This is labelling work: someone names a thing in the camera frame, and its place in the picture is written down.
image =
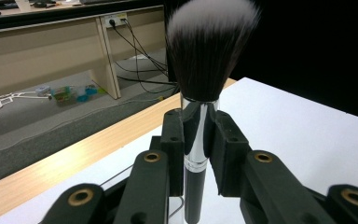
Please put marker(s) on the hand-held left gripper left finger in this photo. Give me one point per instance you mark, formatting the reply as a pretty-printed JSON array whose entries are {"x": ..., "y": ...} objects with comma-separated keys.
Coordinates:
[{"x": 175, "y": 155}]

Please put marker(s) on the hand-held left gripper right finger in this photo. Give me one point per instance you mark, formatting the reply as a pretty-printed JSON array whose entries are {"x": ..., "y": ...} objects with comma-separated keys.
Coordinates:
[{"x": 230, "y": 155}]

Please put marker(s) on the clear acrylic organizer box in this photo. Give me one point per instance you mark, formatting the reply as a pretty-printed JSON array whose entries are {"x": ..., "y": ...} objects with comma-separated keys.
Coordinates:
[{"x": 118, "y": 175}]

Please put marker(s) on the black makeup brush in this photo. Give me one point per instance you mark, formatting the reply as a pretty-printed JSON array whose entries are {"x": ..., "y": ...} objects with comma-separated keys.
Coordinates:
[{"x": 205, "y": 62}]

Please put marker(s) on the green colourful plastic pack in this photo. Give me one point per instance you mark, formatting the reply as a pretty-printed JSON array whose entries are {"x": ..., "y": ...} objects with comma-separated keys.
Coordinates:
[{"x": 65, "y": 95}]

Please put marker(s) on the white power adapter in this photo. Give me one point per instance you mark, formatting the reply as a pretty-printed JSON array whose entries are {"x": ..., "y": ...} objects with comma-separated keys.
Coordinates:
[{"x": 43, "y": 90}]

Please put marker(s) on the beige wooden desk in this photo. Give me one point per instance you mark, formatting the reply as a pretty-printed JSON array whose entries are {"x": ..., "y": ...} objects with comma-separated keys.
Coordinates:
[{"x": 37, "y": 59}]

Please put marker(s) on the white wall socket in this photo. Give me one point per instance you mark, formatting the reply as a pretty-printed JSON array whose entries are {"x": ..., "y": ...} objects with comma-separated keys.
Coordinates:
[{"x": 116, "y": 20}]

